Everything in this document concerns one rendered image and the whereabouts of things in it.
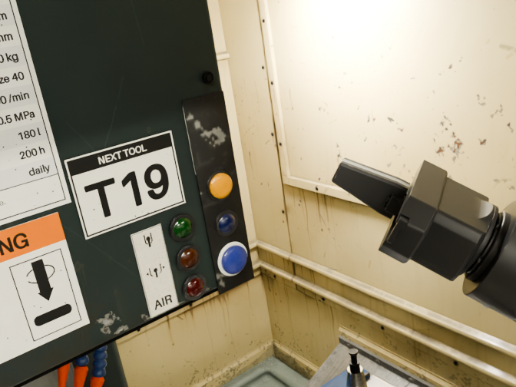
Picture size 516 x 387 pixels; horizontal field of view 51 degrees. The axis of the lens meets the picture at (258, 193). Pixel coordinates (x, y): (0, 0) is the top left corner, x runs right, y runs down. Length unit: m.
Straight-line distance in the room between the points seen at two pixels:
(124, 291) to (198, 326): 1.40
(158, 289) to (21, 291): 0.12
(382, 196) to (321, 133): 1.02
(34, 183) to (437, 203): 0.31
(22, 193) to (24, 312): 0.10
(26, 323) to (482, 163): 0.93
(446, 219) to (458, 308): 0.96
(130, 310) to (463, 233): 0.30
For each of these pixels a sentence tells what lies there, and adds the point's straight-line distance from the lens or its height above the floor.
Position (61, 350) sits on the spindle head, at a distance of 0.51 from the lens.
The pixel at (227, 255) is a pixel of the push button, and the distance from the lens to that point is 0.55.
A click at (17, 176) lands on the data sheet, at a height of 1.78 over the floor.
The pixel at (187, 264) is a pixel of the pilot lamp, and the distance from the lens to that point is 0.53.
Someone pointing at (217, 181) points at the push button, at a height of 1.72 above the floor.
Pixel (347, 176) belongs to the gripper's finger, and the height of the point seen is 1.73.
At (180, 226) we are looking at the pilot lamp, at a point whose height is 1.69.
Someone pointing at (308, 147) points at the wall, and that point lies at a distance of 1.53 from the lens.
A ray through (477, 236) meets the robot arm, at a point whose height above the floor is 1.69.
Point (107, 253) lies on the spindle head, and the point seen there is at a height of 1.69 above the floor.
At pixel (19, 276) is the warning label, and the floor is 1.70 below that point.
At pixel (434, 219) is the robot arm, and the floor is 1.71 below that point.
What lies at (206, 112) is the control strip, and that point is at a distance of 0.51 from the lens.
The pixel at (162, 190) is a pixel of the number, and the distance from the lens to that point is 0.50.
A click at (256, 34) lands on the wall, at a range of 1.62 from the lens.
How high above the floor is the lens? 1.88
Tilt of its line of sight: 19 degrees down
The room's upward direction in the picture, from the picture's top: 9 degrees counter-clockwise
